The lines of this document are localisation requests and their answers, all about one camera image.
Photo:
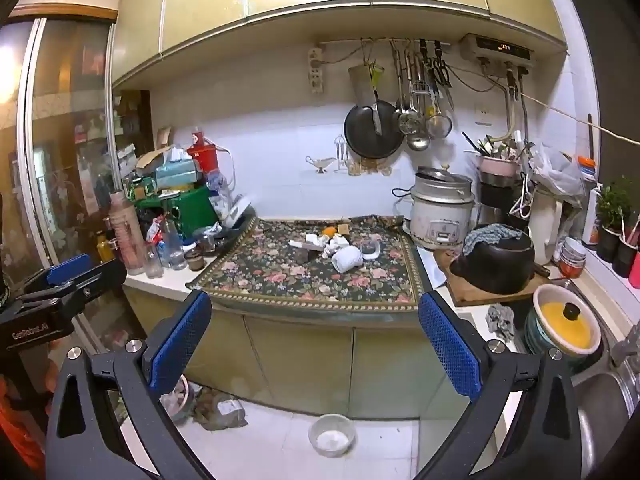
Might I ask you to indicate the wooden cutting board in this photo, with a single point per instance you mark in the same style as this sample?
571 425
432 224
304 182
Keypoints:
460 295

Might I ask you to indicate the white bowl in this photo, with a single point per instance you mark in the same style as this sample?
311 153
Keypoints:
331 437

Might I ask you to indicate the glass sliding door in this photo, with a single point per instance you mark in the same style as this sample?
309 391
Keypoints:
65 135

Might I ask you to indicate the green box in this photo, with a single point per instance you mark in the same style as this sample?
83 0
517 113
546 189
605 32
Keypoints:
187 210

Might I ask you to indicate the steel faucet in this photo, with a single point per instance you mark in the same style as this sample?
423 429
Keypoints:
625 345

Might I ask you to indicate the teal tissue box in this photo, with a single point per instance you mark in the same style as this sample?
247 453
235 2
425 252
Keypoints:
175 174

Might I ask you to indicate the black kettle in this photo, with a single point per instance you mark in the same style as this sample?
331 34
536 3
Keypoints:
495 270

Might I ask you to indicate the blue knitted cloth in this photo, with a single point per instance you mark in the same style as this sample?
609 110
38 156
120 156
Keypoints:
490 237

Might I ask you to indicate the white plastic bottle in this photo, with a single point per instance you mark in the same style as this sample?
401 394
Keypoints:
591 220

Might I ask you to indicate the crumpled white tissue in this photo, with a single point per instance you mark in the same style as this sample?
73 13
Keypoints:
336 245

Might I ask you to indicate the small clear bottle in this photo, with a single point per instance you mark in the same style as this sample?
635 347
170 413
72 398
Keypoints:
153 262

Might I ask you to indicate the glass jar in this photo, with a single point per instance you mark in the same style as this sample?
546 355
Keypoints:
193 259

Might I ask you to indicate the brown ribbed bottle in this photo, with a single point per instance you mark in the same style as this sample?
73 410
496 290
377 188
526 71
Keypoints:
125 235

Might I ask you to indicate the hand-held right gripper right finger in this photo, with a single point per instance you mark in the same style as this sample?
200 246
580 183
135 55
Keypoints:
450 345

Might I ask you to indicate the black wok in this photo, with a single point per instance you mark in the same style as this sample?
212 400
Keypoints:
365 135

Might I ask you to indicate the grey crumpled bag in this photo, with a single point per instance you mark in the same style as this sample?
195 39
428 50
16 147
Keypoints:
222 410

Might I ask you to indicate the tall clear bottle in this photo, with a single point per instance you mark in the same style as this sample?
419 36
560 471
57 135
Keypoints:
174 247

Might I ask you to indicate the red jug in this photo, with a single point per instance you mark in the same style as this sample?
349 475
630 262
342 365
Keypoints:
202 156

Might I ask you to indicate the steel slotted ladle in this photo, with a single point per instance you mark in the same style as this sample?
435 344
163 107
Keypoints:
409 121

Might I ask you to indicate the potted plant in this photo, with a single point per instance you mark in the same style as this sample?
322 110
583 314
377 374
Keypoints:
612 210

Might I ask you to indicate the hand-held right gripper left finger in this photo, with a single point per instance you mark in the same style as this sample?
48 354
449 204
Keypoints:
180 345

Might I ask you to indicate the steel cleaver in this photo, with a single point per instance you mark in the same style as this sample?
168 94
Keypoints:
361 82

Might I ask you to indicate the white water heater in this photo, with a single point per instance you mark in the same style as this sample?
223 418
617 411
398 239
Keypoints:
495 49

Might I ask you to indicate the black scissors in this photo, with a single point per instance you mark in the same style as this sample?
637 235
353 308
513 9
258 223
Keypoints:
441 72

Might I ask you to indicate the floral cloth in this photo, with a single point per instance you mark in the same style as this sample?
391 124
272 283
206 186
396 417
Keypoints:
300 285

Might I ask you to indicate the white thermos jug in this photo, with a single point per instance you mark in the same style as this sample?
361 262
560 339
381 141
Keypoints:
544 230

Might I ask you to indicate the white rice cooker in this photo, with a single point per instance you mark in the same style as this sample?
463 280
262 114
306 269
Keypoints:
442 215

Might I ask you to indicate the pink utensil holder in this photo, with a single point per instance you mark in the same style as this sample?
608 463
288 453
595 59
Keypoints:
500 166

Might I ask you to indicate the stack of bowls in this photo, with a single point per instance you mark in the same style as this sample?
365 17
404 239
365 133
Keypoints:
572 260

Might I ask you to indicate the grey rag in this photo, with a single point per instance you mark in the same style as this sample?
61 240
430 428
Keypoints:
501 322

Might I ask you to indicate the person's left hand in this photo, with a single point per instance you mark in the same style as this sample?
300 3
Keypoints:
51 376

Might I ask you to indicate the pink cup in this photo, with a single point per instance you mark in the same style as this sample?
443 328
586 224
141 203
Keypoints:
636 270

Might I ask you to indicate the steel mesh strainer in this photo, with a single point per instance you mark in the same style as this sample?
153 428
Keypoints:
439 125

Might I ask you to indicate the pot with yellow lid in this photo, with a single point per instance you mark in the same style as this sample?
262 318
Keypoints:
565 325

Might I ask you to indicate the flat white box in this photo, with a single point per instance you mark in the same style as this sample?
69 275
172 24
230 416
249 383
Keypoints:
306 244

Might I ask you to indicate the white power strip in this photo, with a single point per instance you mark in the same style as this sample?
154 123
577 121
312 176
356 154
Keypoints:
316 72

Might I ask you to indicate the clear plastic cup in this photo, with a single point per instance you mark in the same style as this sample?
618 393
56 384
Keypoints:
370 251

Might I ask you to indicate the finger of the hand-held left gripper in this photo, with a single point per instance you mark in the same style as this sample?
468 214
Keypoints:
100 276
70 267

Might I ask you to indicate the steel sink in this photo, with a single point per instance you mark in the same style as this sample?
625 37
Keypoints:
605 395

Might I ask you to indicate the clear plastic bag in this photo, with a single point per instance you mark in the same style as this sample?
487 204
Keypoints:
557 170

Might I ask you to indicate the orange fruit peel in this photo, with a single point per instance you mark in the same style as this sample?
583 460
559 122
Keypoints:
328 232

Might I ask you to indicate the person's left forearm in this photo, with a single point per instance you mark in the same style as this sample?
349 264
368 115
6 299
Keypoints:
17 425

